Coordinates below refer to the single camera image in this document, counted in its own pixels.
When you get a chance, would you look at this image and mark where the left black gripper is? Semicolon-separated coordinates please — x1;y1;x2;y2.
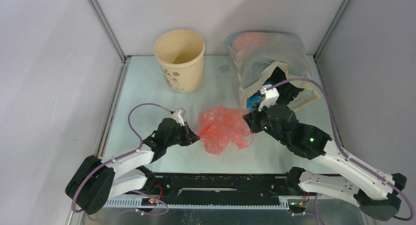
165;122;200;147

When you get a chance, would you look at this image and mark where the red plastic trash bag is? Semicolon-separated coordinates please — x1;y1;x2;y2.
198;105;254;155

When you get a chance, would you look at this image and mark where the large translucent storage bag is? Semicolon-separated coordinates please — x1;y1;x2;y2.
226;31;321;111

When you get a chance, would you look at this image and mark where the beige plastic trash bin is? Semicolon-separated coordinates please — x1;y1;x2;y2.
154;29;205;93

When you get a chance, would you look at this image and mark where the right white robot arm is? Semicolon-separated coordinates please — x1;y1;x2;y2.
243;104;407;221

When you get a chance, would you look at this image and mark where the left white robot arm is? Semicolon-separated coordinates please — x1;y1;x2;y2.
65;118;200;215

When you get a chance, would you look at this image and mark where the blue plastic trash bag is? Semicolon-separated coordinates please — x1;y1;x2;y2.
246;91;264;111

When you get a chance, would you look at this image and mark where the black plastic trash bag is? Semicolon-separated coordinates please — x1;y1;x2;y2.
264;67;304;105

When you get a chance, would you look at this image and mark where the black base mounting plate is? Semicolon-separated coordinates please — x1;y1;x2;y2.
125;172;317;208

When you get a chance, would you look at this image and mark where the left circuit board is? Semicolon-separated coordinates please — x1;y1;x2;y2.
141;198;158;206

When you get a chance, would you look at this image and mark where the circuit board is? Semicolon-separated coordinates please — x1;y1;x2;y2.
289;202;306;214
141;198;158;206

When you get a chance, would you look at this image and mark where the right circuit board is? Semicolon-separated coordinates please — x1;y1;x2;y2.
289;202;306;214

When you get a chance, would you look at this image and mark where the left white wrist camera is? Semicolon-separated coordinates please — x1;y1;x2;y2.
170;108;186;126

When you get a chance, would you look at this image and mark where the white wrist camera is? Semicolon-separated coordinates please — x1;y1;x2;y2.
170;108;186;126
258;84;280;111

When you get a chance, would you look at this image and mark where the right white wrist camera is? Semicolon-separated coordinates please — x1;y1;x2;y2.
258;84;280;111

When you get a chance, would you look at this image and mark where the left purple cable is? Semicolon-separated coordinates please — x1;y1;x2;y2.
71;103;175;222

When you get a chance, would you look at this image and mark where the purple cable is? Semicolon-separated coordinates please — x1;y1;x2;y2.
264;78;416;225
71;103;175;222

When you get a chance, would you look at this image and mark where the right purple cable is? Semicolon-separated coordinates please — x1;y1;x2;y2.
264;78;416;225

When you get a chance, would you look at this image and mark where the aluminium frame rail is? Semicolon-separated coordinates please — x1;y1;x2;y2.
75;175;371;211

